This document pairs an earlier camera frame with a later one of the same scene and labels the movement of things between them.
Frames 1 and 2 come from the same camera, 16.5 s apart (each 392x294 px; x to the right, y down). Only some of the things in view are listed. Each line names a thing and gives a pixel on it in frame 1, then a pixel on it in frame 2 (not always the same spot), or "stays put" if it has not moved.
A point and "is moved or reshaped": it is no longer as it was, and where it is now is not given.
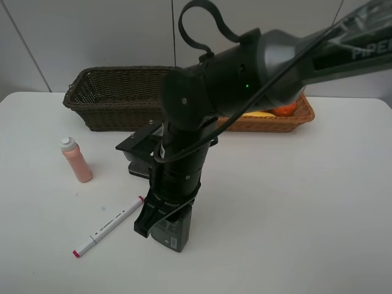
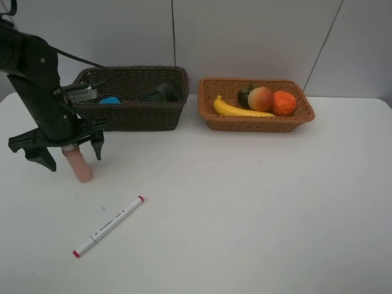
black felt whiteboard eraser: x=139 y=168 to x=109 y=100
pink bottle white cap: x=76 y=160 stays put
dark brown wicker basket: x=118 y=98 stays put
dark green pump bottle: x=174 y=232 is moved or reshaped
